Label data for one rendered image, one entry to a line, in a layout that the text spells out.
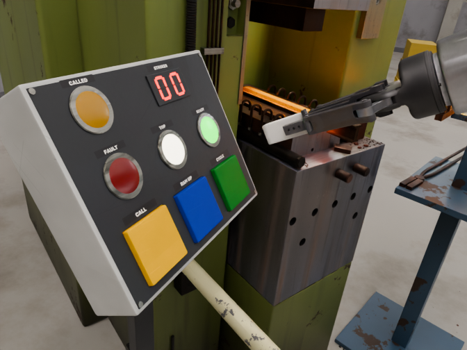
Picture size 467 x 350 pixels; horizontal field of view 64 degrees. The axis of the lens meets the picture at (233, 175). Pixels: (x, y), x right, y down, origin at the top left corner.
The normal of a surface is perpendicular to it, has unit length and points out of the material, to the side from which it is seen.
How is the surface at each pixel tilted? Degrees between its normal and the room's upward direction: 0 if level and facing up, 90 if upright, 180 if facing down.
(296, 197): 90
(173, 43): 90
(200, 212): 60
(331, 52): 90
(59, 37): 90
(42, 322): 0
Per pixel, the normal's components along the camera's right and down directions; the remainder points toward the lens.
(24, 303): 0.07, -0.89
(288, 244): 0.61, 0.40
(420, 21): -0.37, 0.40
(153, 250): 0.80, -0.21
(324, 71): -0.79, 0.22
